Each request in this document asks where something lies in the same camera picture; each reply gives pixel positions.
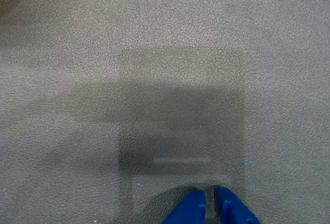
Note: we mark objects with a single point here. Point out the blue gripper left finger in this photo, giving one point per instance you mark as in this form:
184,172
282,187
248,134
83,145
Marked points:
188,208

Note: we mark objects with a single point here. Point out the grey mat with printed letters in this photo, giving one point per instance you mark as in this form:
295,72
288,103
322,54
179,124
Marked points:
165,54

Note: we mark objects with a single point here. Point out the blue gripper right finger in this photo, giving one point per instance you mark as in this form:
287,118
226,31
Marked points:
237,208

